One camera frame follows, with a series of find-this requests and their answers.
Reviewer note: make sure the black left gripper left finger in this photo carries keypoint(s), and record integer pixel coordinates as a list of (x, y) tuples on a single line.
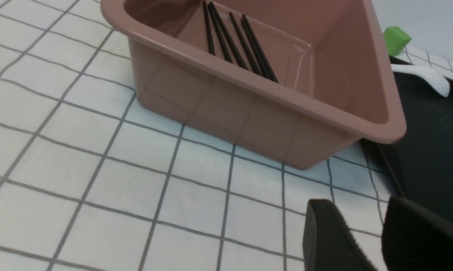
[(328, 244)]

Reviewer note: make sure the white ceramic spoon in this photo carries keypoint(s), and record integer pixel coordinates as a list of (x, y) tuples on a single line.
[(438, 82)]

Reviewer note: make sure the white checkered tablecloth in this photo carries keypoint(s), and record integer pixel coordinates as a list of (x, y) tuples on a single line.
[(91, 180)]

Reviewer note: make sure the pink plastic bin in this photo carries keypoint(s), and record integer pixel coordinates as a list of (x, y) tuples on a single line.
[(336, 84)]

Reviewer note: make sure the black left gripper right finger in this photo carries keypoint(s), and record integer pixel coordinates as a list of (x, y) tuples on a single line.
[(416, 239)]

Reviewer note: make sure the black chopstick in bin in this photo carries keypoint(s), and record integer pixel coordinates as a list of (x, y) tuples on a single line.
[(250, 57), (219, 34), (268, 66), (228, 38), (211, 49), (253, 44)]

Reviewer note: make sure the black serving tray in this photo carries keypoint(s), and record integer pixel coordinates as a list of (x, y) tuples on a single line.
[(420, 165)]

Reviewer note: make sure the green cube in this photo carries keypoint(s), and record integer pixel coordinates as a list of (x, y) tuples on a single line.
[(396, 40)]

